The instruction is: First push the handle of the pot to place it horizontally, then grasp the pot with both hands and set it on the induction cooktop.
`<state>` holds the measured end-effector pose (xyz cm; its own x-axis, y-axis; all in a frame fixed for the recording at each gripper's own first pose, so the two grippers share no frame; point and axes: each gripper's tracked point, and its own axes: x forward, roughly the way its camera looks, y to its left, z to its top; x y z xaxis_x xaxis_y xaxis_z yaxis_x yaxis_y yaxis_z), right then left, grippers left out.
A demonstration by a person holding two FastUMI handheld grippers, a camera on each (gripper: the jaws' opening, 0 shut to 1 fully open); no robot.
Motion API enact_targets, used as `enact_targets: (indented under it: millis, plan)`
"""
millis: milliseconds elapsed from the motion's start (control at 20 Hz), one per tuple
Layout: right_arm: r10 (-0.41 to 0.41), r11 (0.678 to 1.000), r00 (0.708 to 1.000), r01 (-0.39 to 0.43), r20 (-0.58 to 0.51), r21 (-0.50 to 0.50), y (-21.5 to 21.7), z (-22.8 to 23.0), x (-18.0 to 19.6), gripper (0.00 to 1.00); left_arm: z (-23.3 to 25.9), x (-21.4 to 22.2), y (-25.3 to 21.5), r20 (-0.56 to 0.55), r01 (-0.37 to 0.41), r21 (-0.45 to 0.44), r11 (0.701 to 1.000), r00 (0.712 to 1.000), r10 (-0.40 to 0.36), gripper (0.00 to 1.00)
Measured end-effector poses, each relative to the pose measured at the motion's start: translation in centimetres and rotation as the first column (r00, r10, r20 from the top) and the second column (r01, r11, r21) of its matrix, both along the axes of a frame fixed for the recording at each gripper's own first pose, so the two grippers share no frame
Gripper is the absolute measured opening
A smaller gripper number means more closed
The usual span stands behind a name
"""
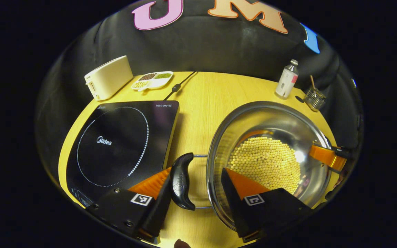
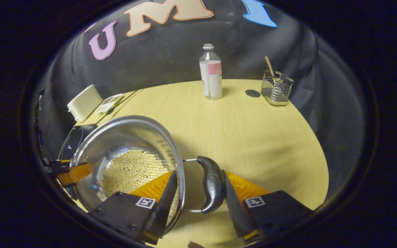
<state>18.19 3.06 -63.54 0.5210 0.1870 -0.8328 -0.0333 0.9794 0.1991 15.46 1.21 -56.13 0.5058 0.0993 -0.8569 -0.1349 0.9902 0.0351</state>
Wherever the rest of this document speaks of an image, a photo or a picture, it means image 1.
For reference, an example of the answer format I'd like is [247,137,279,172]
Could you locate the small glass cup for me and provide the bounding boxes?
[304,86,326,112]

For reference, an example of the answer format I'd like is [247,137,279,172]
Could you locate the black induction cooktop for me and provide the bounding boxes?
[66,101,180,209]

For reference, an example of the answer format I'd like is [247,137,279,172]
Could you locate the white plastic bottle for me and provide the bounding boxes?
[275,59,299,100]

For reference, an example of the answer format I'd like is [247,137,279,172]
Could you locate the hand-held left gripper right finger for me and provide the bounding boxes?
[221,168,313,244]

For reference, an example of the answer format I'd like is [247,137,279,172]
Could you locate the white toaster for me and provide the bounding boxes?
[84,56,134,101]

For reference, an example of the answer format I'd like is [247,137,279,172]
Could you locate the stainless steel pot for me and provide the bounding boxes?
[170,101,340,232]

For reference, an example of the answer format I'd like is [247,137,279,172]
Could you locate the pile of yellow soybeans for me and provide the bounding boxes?
[228,136,301,195]

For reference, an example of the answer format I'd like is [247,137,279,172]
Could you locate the white divided bean dish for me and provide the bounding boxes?
[131,71,174,92]

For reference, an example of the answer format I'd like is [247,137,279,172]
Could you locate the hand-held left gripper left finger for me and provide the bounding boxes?
[88,167,172,244]

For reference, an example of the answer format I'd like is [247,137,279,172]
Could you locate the black power cable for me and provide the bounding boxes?
[163,71,198,101]

